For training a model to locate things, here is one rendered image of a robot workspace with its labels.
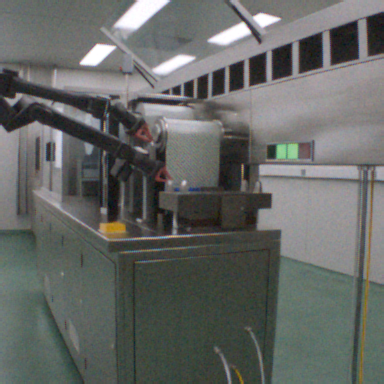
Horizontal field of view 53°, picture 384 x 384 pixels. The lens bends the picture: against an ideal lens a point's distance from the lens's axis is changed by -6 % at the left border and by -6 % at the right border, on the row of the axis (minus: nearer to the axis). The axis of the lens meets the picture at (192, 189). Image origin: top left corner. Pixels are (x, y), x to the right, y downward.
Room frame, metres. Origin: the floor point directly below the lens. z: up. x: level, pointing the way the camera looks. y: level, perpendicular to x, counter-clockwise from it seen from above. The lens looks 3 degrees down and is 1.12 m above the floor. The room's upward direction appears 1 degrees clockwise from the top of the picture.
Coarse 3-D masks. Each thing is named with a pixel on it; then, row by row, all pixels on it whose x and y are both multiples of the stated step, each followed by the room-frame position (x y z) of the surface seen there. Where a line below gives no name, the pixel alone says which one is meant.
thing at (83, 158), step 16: (80, 112) 2.43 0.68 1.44; (48, 128) 3.04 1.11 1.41; (80, 144) 2.43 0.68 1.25; (80, 160) 2.43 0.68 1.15; (96, 160) 2.47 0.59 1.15; (48, 176) 3.02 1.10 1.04; (80, 176) 2.43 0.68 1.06; (96, 176) 2.48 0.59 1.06; (80, 192) 2.43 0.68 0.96; (96, 192) 2.48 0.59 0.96
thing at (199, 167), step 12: (168, 156) 1.57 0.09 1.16; (180, 156) 1.59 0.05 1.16; (192, 156) 1.61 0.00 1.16; (204, 156) 1.64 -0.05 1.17; (216, 156) 1.66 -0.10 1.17; (168, 168) 1.57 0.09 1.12; (180, 168) 1.59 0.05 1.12; (192, 168) 1.61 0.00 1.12; (204, 168) 1.64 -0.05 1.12; (216, 168) 1.66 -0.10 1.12; (180, 180) 1.59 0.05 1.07; (192, 180) 1.61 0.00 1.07; (204, 180) 1.64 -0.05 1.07; (216, 180) 1.66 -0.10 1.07
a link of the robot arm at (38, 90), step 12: (12, 72) 1.45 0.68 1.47; (12, 84) 1.45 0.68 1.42; (24, 84) 1.46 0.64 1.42; (36, 84) 1.47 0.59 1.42; (12, 96) 1.47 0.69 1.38; (36, 96) 1.47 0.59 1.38; (48, 96) 1.47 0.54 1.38; (60, 96) 1.47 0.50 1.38; (72, 96) 1.48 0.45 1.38; (84, 96) 1.48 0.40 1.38; (96, 96) 1.51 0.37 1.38; (84, 108) 1.49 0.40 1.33; (96, 108) 1.49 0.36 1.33
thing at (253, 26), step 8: (120, 0) 1.96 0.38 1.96; (224, 0) 1.54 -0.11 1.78; (232, 0) 1.53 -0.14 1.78; (112, 8) 2.08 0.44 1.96; (232, 8) 1.56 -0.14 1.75; (240, 8) 1.55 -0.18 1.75; (104, 16) 2.20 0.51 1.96; (240, 16) 1.53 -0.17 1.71; (248, 16) 1.57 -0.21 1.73; (248, 24) 1.55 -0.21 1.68; (256, 24) 1.58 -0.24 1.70; (104, 32) 2.38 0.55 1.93; (256, 32) 1.60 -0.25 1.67; (264, 32) 1.60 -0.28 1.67; (112, 40) 2.41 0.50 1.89; (120, 48) 2.44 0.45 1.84
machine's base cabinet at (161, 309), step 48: (48, 240) 2.66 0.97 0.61; (48, 288) 2.73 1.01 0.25; (96, 288) 1.45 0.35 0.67; (144, 288) 1.25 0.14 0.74; (192, 288) 1.33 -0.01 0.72; (240, 288) 1.42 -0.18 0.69; (96, 336) 1.47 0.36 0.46; (144, 336) 1.25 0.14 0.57; (192, 336) 1.33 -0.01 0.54; (240, 336) 1.43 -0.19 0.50
